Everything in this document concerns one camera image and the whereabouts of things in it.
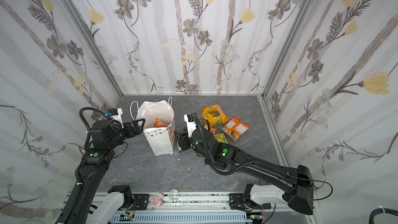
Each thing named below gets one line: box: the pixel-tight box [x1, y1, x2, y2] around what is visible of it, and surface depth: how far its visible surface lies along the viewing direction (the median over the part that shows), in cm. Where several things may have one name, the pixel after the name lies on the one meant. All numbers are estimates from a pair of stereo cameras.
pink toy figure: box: [151, 192, 165, 208], surface depth 74 cm
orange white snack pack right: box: [220, 116, 251, 143], surface depth 101 cm
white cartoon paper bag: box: [130, 96, 176, 157], surface depth 82 cm
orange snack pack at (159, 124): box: [154, 117, 168, 128], surface depth 88 cm
